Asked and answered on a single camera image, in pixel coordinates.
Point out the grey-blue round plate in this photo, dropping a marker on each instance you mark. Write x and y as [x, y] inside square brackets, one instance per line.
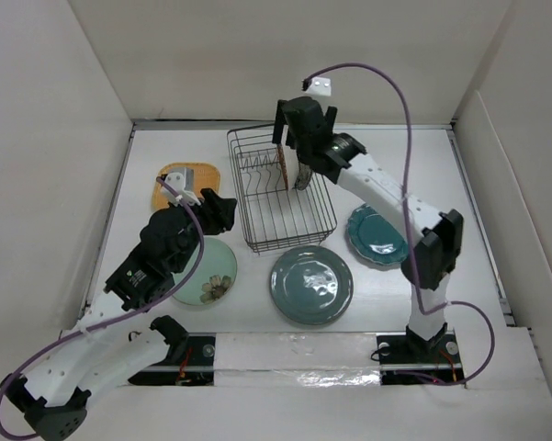
[311, 285]

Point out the blue floral white plate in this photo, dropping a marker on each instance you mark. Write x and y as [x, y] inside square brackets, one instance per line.
[302, 175]

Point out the orange woven plate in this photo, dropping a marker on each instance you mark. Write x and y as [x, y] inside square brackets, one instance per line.
[205, 175]

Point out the wire dish rack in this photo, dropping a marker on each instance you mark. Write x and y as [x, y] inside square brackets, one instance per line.
[274, 216]

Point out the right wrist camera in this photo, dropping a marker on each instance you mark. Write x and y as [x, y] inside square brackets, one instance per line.
[317, 86]

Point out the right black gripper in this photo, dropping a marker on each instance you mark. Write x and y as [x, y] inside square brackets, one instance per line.
[280, 123]

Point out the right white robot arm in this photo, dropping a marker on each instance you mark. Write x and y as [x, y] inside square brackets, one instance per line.
[434, 237]

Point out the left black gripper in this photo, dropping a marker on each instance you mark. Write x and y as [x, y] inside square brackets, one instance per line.
[220, 209]

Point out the teal scalloped plate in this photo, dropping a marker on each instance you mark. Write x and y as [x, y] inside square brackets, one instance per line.
[374, 238]

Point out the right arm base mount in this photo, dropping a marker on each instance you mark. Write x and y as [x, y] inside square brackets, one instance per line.
[402, 365]

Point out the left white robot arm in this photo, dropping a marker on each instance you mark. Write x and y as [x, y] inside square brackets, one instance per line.
[54, 388]

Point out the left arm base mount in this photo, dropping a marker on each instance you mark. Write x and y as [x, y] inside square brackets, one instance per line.
[189, 361]

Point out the orange rimmed petal plate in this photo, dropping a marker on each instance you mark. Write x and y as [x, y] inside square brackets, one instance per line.
[283, 165]

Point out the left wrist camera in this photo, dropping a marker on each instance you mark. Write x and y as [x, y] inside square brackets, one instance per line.
[178, 186]

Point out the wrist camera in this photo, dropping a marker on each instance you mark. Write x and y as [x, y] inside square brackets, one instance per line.
[317, 86]
[178, 186]

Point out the light green flower plate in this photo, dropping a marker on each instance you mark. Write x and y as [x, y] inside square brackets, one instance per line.
[214, 277]

